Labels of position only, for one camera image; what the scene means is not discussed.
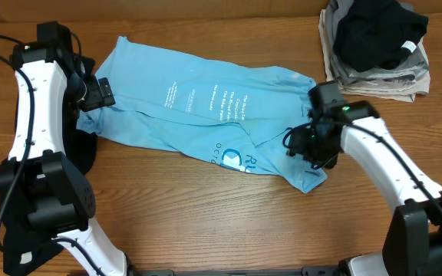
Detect light blue printed t-shirt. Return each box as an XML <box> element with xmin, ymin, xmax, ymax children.
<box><xmin>78</xmin><ymin>37</ymin><xmax>326</xmax><ymax>192</ymax></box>

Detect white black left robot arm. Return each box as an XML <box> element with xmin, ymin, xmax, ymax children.
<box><xmin>0</xmin><ymin>21</ymin><xmax>137</xmax><ymax>275</ymax></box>

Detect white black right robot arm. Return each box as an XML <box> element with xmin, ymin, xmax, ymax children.
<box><xmin>283</xmin><ymin>81</ymin><xmax>442</xmax><ymax>276</ymax></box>

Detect grey folded clothes stack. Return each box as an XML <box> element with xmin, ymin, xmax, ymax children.
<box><xmin>318</xmin><ymin>0</ymin><xmax>430</xmax><ymax>102</ymax></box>

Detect black folded garment on stack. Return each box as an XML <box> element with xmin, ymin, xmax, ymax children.
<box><xmin>333</xmin><ymin>0</ymin><xmax>429</xmax><ymax>73</ymax></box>

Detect brown cardboard backboard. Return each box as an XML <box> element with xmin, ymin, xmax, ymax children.
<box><xmin>0</xmin><ymin>0</ymin><xmax>442</xmax><ymax>24</ymax></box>

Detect black garment with white logo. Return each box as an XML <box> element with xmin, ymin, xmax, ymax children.
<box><xmin>0</xmin><ymin>55</ymin><xmax>99</xmax><ymax>276</ymax></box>

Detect black base rail with mounts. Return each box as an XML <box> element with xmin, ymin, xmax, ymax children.
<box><xmin>67</xmin><ymin>255</ymin><xmax>389</xmax><ymax>276</ymax></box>

